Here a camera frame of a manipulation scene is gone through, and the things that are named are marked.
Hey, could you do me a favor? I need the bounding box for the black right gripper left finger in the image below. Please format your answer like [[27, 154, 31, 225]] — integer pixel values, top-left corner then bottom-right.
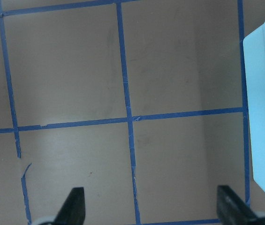
[[53, 187, 86, 225]]

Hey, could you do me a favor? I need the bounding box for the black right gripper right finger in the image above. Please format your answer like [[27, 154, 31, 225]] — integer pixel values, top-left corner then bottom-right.
[[216, 185, 257, 225]]

